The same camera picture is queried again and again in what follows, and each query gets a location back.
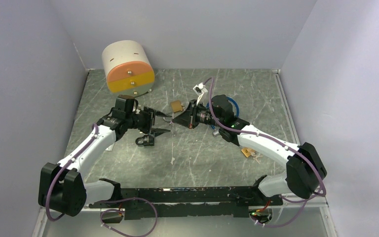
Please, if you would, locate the blue cable lock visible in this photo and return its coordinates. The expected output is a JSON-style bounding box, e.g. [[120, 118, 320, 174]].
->
[[210, 96, 240, 136]]

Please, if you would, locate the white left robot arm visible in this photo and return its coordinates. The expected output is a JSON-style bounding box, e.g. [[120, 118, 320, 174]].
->
[[38, 95, 168, 221]]

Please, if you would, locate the long shackle brass padlock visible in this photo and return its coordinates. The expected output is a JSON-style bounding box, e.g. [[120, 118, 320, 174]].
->
[[241, 148, 256, 158]]

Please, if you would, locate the purple cable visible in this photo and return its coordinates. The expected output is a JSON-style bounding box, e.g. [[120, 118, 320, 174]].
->
[[100, 196, 160, 237], [250, 186, 323, 229]]

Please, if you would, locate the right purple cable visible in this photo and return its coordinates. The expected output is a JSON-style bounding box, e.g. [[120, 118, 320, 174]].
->
[[250, 186, 323, 229]]

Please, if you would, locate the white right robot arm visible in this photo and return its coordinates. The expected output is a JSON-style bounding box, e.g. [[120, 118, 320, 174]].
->
[[172, 95, 327, 205]]

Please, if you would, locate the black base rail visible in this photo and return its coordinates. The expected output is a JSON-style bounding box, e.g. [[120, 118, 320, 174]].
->
[[89, 186, 283, 220]]

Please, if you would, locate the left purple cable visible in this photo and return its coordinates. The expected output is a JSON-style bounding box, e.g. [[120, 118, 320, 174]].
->
[[100, 196, 160, 237]]

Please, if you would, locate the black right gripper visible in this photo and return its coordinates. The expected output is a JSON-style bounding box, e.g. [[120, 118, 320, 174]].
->
[[172, 99, 223, 129]]

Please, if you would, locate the black padlock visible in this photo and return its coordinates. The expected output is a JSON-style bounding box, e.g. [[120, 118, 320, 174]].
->
[[135, 134, 154, 147]]

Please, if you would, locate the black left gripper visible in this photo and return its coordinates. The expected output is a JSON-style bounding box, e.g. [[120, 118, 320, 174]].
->
[[125, 107, 170, 137]]

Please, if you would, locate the beige cylinder drawer box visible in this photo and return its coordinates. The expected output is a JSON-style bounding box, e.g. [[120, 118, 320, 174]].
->
[[102, 40, 155, 97]]

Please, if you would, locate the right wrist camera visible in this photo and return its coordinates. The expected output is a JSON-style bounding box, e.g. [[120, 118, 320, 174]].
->
[[193, 83, 208, 105]]

